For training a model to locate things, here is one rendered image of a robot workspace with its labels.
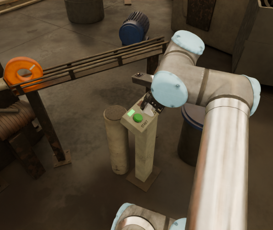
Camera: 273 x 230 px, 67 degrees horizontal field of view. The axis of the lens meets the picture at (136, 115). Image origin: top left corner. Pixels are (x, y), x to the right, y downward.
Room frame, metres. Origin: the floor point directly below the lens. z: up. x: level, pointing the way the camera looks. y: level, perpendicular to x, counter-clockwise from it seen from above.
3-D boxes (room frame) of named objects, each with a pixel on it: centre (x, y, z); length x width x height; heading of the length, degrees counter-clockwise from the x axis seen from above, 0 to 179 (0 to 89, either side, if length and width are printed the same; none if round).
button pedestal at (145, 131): (0.68, -0.05, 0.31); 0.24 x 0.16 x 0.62; 145
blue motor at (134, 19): (2.63, 0.01, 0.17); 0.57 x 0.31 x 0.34; 165
